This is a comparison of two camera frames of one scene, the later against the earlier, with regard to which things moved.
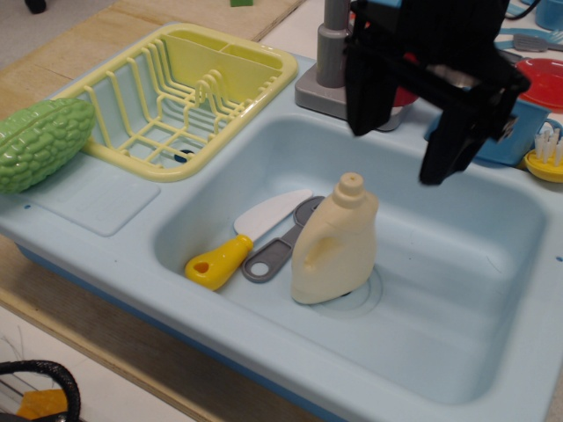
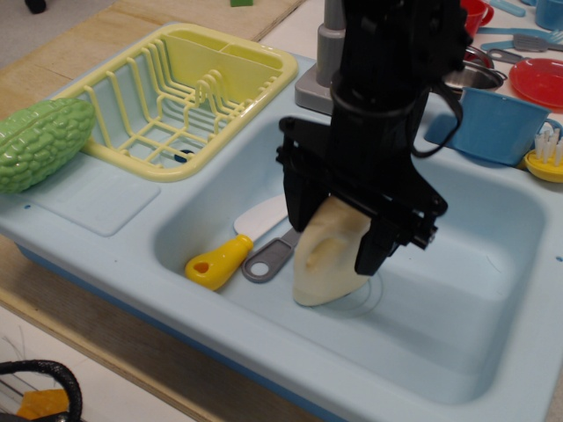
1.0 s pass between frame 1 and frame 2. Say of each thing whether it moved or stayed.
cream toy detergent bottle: stayed
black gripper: moved
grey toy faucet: stayed
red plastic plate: stayed
